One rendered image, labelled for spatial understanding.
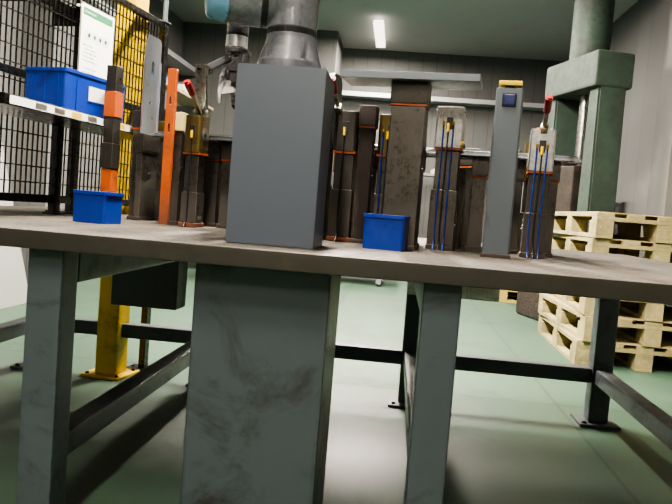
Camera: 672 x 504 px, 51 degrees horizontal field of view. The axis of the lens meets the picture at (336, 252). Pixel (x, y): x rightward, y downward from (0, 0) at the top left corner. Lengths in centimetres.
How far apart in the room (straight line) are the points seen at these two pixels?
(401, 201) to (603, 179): 410
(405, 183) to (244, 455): 81
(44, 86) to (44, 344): 100
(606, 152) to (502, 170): 406
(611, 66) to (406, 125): 420
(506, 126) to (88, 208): 116
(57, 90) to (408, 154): 111
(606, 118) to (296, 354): 467
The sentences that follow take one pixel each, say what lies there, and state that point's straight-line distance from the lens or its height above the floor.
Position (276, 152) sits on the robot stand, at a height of 91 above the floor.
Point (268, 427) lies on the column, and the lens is 161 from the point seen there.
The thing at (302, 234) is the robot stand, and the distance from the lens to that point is 158.
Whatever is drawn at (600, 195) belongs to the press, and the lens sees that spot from 589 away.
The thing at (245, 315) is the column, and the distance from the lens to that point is 156.
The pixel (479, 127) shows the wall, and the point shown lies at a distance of 1051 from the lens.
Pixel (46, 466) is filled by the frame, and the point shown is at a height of 18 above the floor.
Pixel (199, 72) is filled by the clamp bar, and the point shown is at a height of 119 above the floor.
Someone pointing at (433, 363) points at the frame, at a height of 49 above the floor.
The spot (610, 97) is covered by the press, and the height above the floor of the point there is 182.
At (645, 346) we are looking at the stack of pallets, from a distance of 446.
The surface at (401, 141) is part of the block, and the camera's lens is 192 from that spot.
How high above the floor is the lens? 79
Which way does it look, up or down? 3 degrees down
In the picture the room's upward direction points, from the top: 5 degrees clockwise
